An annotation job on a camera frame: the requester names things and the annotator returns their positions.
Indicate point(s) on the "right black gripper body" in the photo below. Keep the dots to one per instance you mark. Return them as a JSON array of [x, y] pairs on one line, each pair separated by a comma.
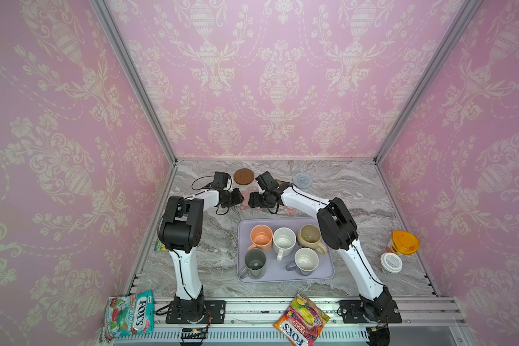
[[261, 200]]

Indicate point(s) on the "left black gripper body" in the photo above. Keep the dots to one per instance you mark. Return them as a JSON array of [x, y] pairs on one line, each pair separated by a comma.
[[232, 198]]

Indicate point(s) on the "brown wooden round coaster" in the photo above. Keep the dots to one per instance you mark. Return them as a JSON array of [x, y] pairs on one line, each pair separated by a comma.
[[244, 176]]

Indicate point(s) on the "light blue knitted coaster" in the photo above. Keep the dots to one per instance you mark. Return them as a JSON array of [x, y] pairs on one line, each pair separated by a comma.
[[303, 180]]

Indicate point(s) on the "beige yellow mug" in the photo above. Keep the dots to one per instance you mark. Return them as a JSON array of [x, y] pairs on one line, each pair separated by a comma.
[[310, 236]]

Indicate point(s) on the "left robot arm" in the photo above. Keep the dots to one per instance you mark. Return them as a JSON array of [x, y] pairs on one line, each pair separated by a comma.
[[180, 231]]

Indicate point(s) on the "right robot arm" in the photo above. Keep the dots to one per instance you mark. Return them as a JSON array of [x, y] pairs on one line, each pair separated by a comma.
[[339, 231]]

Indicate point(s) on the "peach pink mug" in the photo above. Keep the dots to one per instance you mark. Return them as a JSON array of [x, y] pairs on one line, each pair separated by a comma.
[[261, 237]]

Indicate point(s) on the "white speckled mug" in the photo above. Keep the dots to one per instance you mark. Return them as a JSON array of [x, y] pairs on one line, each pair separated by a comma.
[[283, 241]]

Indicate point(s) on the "lavender plastic tray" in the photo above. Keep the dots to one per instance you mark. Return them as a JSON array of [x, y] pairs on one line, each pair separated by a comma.
[[275, 270]]

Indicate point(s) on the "grey green mug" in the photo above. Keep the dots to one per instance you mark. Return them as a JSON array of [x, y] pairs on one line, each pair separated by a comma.
[[254, 265]]

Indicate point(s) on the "lavender mug white inside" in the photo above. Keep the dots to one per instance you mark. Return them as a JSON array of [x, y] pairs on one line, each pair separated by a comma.
[[305, 262]]

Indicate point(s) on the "yellow green Fox's candy bag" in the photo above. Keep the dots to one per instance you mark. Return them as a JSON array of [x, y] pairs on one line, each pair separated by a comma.
[[159, 246]]

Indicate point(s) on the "red Fox's candy bag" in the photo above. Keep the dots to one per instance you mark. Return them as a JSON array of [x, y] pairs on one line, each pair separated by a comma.
[[302, 322]]

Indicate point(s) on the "white lidded cup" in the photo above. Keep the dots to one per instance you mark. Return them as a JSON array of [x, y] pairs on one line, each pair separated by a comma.
[[391, 263]]

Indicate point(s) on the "orange lidded jar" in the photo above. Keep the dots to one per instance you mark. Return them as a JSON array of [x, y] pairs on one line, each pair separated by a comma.
[[403, 243]]

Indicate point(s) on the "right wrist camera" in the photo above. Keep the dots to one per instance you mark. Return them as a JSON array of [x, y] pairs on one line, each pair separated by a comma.
[[266, 182]]

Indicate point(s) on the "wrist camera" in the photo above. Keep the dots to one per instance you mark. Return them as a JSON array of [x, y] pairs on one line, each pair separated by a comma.
[[266, 182], [221, 181]]

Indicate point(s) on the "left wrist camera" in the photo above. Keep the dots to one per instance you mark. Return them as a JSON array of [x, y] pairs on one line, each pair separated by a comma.
[[221, 181]]

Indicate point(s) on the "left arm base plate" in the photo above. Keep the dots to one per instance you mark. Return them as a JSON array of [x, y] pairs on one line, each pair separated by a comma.
[[212, 311]]

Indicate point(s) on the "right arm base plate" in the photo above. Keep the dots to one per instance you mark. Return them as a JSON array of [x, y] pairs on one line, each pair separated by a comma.
[[356, 311]]

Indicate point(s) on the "left aluminium corner post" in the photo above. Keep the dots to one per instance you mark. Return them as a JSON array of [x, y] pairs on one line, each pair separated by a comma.
[[128, 66]]

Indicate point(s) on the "aluminium corner post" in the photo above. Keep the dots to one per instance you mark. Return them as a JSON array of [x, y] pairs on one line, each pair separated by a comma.
[[128, 66], [444, 49]]

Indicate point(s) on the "aluminium front rail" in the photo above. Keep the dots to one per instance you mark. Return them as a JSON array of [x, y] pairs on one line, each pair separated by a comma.
[[249, 321]]

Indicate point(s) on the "right aluminium corner post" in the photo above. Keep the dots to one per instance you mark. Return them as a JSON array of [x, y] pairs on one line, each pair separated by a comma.
[[444, 49]]

